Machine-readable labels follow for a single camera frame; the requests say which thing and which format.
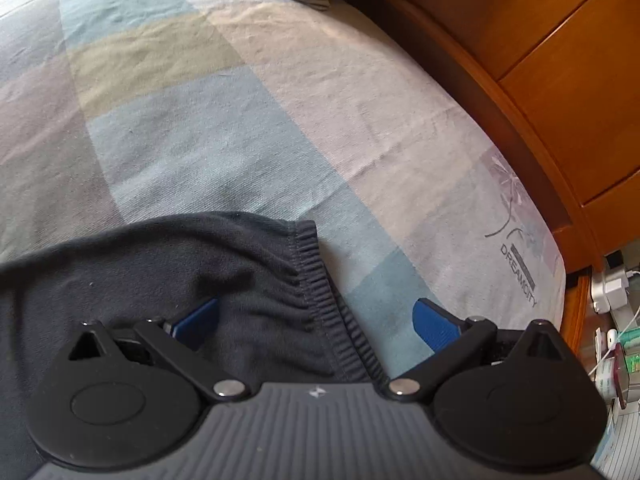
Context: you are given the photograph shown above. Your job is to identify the red-cased phone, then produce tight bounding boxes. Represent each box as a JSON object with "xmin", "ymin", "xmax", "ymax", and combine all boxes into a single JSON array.
[{"xmin": 612, "ymin": 342, "xmax": 638, "ymax": 408}]

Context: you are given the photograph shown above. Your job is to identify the green package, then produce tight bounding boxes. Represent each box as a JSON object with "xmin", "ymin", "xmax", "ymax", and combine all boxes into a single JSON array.
[{"xmin": 617, "ymin": 327, "xmax": 640, "ymax": 376}]

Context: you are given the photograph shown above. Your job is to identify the white charging cable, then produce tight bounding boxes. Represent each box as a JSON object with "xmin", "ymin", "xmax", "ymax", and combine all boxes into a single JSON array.
[{"xmin": 587, "ymin": 267, "xmax": 640, "ymax": 378}]

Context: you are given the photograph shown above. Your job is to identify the wooden nightstand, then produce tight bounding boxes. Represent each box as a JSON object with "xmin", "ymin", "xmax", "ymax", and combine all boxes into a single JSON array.
[{"xmin": 557, "ymin": 272, "xmax": 608, "ymax": 376}]

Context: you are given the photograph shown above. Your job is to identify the patchwork floral bedsheet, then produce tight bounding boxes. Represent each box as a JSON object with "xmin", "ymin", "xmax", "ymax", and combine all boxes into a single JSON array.
[{"xmin": 0, "ymin": 0, "xmax": 568, "ymax": 391}]

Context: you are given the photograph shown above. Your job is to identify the wooden headboard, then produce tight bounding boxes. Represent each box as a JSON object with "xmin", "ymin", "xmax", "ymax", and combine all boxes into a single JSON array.
[{"xmin": 340, "ymin": 0, "xmax": 640, "ymax": 271}]

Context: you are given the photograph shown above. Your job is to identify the lined paper notebook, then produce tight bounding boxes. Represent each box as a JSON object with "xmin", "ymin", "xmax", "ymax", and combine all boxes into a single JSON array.
[{"xmin": 592, "ymin": 400, "xmax": 640, "ymax": 480}]

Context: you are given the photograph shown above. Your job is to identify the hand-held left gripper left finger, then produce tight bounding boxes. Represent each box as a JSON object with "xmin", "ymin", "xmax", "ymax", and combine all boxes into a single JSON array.
[{"xmin": 67, "ymin": 297, "xmax": 251, "ymax": 402}]

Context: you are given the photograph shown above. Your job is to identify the white charger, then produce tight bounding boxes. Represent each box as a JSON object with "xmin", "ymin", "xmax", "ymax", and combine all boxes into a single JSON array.
[{"xmin": 602, "ymin": 265, "xmax": 633, "ymax": 301}]

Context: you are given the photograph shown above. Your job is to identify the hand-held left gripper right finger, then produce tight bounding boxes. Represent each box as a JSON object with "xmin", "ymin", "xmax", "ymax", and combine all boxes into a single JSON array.
[{"xmin": 384, "ymin": 297, "xmax": 576, "ymax": 402}]

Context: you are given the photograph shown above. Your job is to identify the dark grey pants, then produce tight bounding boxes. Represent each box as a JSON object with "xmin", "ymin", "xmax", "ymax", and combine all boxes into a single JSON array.
[{"xmin": 0, "ymin": 211, "xmax": 396, "ymax": 466}]

